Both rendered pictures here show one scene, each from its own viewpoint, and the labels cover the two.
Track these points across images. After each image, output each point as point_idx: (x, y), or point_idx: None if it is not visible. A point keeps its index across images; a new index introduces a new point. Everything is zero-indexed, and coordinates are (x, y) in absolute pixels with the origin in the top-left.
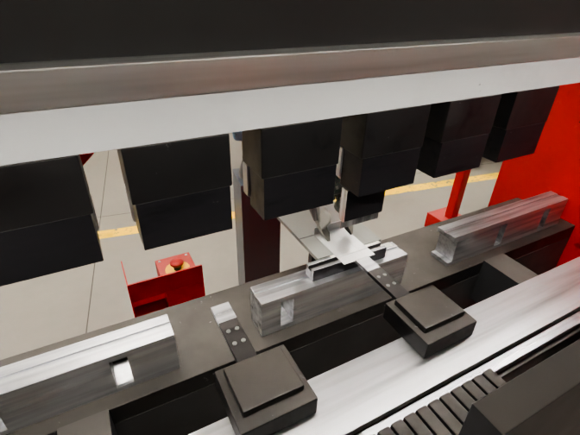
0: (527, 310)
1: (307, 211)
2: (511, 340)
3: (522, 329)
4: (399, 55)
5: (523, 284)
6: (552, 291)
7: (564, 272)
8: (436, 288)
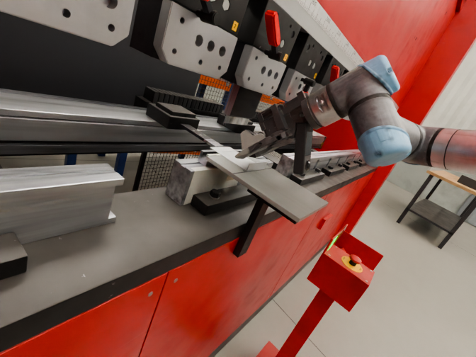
0: (92, 108)
1: (290, 192)
2: (120, 107)
3: (108, 106)
4: None
5: (74, 113)
6: (48, 105)
7: (3, 104)
8: (171, 110)
